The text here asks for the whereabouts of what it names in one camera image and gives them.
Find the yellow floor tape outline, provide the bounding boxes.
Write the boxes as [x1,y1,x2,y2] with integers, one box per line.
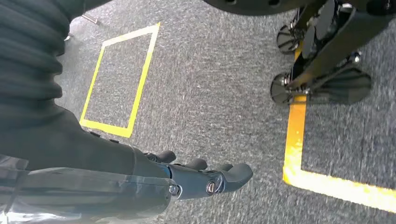
[79,22,161,139]
[282,40,396,214]

